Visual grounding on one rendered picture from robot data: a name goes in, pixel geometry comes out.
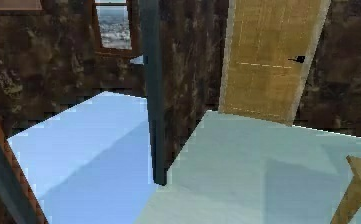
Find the tan wooden room door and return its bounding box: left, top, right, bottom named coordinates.
left=217, top=0, right=332, bottom=127

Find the brown framed window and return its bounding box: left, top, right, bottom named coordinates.
left=86, top=0, right=143, bottom=58

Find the light wooden table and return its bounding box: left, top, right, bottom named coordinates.
left=330, top=155, right=361, bottom=224

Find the black door handle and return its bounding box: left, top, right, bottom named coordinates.
left=287, top=55, right=306, bottom=64

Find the tan framed wall picture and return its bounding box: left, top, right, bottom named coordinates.
left=0, top=0, right=44, bottom=12

